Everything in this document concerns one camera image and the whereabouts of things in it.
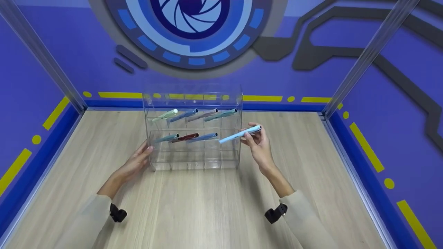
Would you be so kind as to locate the person's left hand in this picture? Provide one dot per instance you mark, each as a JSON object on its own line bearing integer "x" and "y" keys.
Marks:
{"x": 133, "y": 165}

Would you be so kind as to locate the person's right hand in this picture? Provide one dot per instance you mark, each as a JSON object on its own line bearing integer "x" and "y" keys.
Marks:
{"x": 261, "y": 148}

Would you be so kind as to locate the light blue pen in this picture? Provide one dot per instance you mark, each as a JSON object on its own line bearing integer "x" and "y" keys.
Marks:
{"x": 235, "y": 135}

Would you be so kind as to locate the clear acrylic pen rack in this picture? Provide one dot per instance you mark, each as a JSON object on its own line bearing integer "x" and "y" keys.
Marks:
{"x": 193, "y": 157}

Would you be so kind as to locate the person's left forearm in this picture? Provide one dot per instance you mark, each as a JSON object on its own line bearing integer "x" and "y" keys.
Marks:
{"x": 90, "y": 214}

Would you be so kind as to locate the person's right forearm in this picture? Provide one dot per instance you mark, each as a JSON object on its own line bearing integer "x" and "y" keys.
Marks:
{"x": 301, "y": 214}

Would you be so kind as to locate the teal pen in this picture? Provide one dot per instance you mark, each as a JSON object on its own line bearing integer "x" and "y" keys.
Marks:
{"x": 221, "y": 114}
{"x": 167, "y": 138}

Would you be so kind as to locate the black wrist band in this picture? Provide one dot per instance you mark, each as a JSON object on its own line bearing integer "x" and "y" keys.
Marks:
{"x": 275, "y": 213}
{"x": 118, "y": 213}

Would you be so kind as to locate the dark red pen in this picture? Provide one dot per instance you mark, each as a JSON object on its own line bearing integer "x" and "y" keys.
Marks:
{"x": 186, "y": 137}

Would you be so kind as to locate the light green pen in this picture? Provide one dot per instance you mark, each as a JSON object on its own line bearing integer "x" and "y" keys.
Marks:
{"x": 165, "y": 114}

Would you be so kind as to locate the mauve pen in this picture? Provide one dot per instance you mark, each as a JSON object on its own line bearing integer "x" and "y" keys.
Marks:
{"x": 203, "y": 114}

